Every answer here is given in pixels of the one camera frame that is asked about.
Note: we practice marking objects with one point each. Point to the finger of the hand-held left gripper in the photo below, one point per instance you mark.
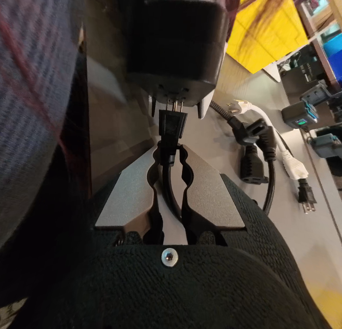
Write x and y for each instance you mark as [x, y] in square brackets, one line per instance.
[205, 107]
[154, 107]

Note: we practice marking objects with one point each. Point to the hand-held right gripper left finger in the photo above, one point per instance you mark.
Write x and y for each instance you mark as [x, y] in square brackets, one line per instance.
[125, 198]

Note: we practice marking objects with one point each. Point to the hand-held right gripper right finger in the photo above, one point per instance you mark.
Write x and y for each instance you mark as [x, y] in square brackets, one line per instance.
[211, 198]

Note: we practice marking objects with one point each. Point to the black three-prong plug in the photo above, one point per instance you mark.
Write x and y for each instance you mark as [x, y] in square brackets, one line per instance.
[307, 195]

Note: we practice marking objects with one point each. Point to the person's dark trousers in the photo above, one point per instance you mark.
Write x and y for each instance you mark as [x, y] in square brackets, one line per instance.
[61, 200]

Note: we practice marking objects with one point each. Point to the black battery pack green light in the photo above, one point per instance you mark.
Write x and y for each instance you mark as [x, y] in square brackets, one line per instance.
[299, 115]

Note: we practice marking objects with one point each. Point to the yellow plastic bin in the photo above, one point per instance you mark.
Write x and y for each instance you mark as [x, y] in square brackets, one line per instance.
[267, 35]

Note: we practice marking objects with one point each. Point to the black charger box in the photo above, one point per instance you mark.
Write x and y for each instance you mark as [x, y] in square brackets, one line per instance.
[299, 80]

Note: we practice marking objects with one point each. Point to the black teal battery pack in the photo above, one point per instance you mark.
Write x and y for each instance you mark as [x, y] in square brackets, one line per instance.
[320, 96]

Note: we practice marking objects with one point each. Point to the person's plaid sleeve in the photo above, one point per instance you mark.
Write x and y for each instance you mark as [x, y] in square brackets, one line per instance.
[32, 80]

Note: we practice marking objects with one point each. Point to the grey battery pack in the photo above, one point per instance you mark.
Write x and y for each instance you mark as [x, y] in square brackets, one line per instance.
[326, 146]

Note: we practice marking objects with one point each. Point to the wooden shelf unit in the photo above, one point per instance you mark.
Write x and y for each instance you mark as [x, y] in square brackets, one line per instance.
[312, 16]

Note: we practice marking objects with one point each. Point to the blue container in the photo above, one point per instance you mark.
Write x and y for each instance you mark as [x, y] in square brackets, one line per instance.
[334, 54]

